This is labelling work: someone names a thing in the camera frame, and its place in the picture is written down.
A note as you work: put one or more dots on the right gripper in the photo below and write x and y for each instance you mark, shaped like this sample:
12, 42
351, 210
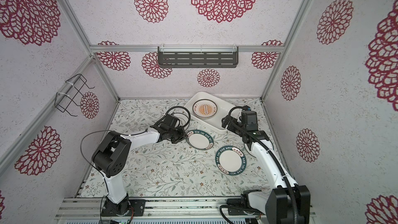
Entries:
230, 124

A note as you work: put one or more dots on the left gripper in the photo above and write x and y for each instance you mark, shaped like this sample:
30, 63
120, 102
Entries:
184, 136

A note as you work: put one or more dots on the green rim lettered plate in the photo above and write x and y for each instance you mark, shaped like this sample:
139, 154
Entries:
200, 140
230, 160

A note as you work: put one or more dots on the orange sunburst plate front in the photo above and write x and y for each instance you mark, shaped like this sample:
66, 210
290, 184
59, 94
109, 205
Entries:
204, 109

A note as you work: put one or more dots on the green clover plate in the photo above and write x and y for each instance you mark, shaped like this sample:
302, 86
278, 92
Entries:
184, 119

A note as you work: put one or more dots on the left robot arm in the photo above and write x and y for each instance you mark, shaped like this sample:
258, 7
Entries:
111, 155

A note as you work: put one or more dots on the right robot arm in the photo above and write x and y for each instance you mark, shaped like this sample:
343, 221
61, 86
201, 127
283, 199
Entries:
287, 202

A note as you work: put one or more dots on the white plastic bin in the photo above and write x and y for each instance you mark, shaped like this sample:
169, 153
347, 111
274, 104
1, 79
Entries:
213, 123

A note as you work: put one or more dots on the clover plate far right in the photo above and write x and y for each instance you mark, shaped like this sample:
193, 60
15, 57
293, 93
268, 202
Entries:
269, 144

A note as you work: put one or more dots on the grey slotted wall shelf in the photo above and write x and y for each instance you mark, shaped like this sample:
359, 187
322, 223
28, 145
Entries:
198, 58

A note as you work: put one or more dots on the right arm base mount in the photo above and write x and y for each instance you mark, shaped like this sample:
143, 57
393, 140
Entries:
241, 206

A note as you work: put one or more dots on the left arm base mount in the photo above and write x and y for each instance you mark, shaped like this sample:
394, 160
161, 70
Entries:
126, 207

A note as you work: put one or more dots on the black wire wall rack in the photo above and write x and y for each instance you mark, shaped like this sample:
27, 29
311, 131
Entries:
76, 84

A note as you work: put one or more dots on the aluminium front rail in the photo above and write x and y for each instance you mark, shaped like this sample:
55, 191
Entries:
154, 207

